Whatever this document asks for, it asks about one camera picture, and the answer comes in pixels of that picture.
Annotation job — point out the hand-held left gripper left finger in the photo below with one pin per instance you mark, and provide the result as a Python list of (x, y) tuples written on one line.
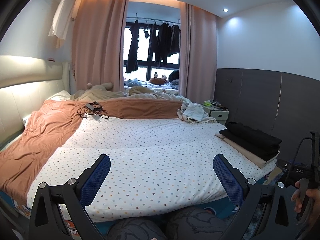
[(96, 180)]

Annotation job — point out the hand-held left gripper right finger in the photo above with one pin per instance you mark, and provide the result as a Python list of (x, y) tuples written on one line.
[(228, 180)]

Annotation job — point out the person's right hand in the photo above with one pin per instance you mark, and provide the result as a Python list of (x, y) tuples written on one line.
[(297, 205)]

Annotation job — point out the brown cardboard piece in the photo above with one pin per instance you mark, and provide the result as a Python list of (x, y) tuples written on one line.
[(275, 175)]

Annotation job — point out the beige folded cloth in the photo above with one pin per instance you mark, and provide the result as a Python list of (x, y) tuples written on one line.
[(250, 155)]

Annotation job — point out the black folded garment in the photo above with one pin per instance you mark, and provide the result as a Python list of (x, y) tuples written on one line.
[(257, 150)]

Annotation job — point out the bed with floral sheet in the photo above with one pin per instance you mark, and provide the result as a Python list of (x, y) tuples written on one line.
[(150, 155)]

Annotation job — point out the white nightstand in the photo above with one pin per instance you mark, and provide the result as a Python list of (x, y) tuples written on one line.
[(220, 116)]

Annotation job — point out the orange blanket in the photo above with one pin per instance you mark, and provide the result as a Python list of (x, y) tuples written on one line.
[(50, 135)]

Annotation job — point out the person's grey patterned pants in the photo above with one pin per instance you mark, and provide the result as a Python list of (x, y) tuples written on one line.
[(140, 227)]

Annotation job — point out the white patterned cloth pile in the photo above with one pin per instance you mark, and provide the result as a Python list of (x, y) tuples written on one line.
[(195, 111)]

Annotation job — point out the small green object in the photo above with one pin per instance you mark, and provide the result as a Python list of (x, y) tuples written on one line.
[(206, 103)]

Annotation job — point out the beige plush toy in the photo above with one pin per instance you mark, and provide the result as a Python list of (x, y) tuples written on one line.
[(102, 87)]

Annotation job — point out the beige duvet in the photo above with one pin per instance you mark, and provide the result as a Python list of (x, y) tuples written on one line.
[(150, 95)]

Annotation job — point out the pale blue plush toy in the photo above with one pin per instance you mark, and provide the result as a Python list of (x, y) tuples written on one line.
[(135, 82)]

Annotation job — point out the cream padded headboard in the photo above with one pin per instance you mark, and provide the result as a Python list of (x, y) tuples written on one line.
[(25, 97)]

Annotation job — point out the orange plush toy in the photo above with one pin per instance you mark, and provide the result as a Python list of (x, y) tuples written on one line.
[(157, 80)]

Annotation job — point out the dark cushion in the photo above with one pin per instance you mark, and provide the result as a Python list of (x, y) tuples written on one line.
[(174, 76)]

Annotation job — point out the pink curtain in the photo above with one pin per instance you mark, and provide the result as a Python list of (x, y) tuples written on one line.
[(100, 42), (200, 55)]

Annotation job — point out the long black hanging coat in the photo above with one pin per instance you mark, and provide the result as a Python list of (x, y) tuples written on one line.
[(132, 50)]

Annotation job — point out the small dark hanging garment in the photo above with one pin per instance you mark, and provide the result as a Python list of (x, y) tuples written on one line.
[(146, 31)]

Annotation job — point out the white hanging garment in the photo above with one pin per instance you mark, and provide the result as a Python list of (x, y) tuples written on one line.
[(62, 12)]

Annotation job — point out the window with black frame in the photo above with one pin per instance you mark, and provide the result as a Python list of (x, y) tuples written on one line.
[(143, 55)]

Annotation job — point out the metal clothes rail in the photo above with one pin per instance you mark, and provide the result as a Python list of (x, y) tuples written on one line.
[(155, 19)]

